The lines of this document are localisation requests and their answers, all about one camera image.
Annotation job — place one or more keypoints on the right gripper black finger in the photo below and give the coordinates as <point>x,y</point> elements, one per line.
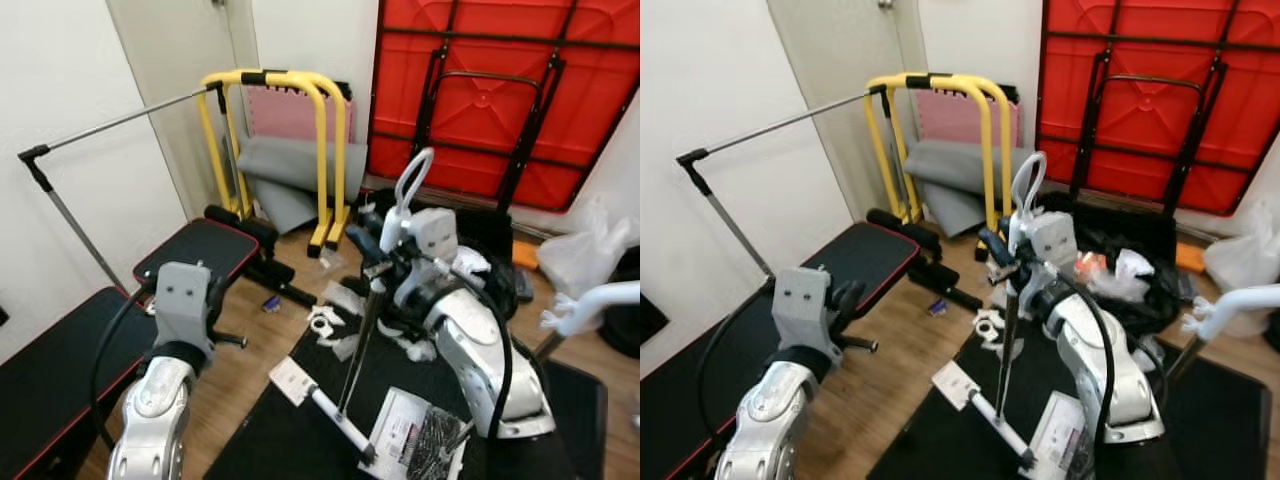
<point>998,248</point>
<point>378,272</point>
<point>367,245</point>
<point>1006,276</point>

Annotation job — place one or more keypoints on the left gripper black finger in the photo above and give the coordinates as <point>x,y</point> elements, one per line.
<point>232,342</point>
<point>862,345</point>

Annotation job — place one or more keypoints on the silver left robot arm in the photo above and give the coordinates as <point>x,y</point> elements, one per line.
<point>770,440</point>
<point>155,430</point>

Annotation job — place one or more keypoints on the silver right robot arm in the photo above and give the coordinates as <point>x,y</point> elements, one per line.
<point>480,360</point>
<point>1100,360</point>

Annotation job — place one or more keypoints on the black floor mat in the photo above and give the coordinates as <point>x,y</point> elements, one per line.
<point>280,440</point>
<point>940,450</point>

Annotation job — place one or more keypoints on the bubble wrap piece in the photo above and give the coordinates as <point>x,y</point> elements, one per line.
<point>345,295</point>

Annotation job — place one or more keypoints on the small blue object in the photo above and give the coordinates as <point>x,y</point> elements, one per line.
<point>270,303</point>
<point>937,307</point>

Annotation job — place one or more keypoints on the white red packaging waste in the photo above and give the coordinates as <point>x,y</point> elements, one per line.
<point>470,262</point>
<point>1130,268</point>

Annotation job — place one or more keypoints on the white paper card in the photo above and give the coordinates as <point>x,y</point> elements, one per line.
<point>292,380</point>
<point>955,385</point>

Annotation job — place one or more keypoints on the small crumpled clear plastic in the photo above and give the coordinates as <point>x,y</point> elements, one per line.
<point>415,348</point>

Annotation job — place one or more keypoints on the black plastic bin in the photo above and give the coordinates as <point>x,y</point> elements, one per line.
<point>1140,225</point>
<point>480,225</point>

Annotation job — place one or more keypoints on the grey rolled exercise mat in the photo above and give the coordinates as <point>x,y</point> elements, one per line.
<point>290,165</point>
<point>950,170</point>

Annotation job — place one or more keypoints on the black garbage bag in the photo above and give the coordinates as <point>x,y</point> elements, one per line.
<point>1170,300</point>
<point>497,268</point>

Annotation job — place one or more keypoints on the orange block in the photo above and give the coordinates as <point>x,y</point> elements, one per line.
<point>525,255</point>
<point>1190,258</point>

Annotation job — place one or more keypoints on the pink foam puzzle mat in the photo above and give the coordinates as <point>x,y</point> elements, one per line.
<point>285,110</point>
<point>950,115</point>

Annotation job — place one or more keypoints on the red folded table black legs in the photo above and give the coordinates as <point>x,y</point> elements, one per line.
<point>480,140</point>
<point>1150,140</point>

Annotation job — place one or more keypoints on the long black red-trimmed bench pad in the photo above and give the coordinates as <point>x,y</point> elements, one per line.
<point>665,430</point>
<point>50,380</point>

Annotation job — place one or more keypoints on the beige door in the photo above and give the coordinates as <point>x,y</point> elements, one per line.
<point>170,60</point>
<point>840,60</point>

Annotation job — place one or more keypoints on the yellow tube exercise frame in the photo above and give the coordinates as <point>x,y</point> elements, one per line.
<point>324,170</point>
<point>983,170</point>

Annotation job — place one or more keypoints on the chrome tube rack frame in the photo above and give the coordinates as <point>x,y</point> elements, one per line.
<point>780,125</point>
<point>120,122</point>

